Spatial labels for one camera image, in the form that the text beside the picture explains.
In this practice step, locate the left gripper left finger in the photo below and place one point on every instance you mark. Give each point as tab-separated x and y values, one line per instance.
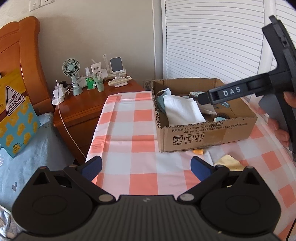
81	177

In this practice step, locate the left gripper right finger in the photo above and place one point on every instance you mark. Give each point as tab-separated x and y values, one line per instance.
210	178

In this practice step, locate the white cloth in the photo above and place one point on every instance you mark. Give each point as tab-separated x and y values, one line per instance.
181	111

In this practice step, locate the blue surgical face mask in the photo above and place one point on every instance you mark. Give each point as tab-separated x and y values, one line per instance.
163	99

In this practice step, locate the blue white plush doll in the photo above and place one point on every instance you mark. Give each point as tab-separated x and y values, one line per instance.
219	119

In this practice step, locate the brown hair scrunchie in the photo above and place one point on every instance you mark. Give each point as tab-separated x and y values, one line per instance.
223	115

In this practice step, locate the person's right hand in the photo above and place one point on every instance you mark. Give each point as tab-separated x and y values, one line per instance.
281	110

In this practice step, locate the yellow cleaning cloth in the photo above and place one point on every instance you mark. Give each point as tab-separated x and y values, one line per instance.
230	162

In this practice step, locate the small orange cap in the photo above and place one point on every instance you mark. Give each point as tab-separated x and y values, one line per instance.
198	151

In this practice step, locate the blue bed sheet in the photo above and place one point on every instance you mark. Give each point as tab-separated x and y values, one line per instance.
45	149

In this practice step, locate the wooden nightstand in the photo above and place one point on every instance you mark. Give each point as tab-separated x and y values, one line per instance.
76	117

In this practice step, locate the brown cardboard box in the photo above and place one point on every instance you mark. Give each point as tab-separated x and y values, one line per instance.
200	135

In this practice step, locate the white louvered closet door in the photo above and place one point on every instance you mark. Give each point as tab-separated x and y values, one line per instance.
220	38

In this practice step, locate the yellow blue snack bag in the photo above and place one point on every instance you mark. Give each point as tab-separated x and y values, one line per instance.
19	122

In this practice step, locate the green small box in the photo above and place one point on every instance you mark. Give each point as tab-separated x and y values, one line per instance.
90	83

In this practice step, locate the white remote control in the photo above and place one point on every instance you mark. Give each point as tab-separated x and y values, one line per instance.
119	82

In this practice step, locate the green tube bottle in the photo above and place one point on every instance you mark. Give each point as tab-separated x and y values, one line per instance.
99	81

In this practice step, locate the white tube container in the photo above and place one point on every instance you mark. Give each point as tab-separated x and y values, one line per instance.
95	66

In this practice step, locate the green desk fan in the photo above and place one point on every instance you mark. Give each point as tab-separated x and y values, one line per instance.
71	69

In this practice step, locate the wooden headboard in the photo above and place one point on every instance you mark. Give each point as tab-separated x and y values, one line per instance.
20	50

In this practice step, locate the white charger with cable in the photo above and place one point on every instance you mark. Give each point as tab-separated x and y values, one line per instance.
57	104

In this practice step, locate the white wall socket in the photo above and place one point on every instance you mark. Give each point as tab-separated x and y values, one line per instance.
36	4

